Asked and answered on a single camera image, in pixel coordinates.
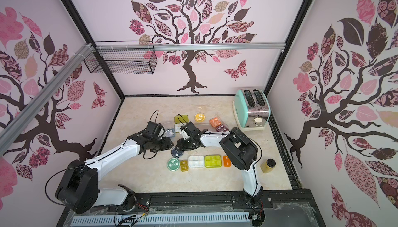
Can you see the orange two-cell pillbox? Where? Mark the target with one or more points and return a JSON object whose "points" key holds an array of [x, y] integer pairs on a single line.
{"points": [[226, 161]]}

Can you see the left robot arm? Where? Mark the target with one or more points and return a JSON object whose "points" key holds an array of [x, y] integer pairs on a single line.
{"points": [[79, 188]]}

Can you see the teal rectangular pillbox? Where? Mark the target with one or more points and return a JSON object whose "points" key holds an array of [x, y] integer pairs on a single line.
{"points": [[169, 133]]}

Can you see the green round pillbox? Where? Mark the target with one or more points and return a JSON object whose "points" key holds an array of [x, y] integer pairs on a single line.
{"points": [[173, 164]]}

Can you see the lime green open pillbox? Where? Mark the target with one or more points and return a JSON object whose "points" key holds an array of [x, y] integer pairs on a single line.
{"points": [[180, 120]]}

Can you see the magenta small pillbox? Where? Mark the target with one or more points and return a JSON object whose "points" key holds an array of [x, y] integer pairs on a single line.
{"points": [[222, 128]]}

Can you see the lime green square pillbox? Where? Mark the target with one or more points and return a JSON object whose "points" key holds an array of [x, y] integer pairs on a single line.
{"points": [[213, 161]]}

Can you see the mint green toaster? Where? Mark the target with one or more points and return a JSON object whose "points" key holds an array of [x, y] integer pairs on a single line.
{"points": [[251, 109]]}

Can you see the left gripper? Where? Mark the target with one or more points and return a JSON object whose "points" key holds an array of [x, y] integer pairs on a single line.
{"points": [[168, 144]]}

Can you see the yellow jar black lid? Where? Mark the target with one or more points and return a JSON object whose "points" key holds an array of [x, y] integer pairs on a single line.
{"points": [[268, 165]]}

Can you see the left aluminium rail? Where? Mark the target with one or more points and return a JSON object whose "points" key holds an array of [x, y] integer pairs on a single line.
{"points": [[15, 128]]}

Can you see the orange small pillbox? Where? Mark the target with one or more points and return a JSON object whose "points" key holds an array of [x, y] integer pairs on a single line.
{"points": [[215, 122]]}

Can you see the white cable duct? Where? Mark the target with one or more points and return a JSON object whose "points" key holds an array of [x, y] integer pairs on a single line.
{"points": [[160, 219]]}

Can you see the aluminium rail bar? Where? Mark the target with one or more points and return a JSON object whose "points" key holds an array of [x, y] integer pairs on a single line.
{"points": [[192, 47]]}

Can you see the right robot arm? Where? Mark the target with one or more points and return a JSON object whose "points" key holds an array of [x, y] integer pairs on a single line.
{"points": [[241, 150]]}

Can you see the white square pillbox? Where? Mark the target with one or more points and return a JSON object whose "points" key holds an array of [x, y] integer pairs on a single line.
{"points": [[196, 161]]}

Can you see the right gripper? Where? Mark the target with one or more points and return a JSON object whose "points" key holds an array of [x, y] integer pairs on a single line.
{"points": [[185, 143]]}

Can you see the yellow small pillbox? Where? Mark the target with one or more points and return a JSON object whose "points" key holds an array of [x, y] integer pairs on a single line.
{"points": [[184, 167]]}

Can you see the yellow round pillbox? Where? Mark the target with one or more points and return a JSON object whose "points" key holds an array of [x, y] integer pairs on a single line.
{"points": [[199, 117]]}

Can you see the navy round pillbox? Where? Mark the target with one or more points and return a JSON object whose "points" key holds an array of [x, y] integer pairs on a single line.
{"points": [[176, 153]]}

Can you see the black wire basket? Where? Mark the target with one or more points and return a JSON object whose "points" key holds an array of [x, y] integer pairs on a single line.
{"points": [[122, 57]]}

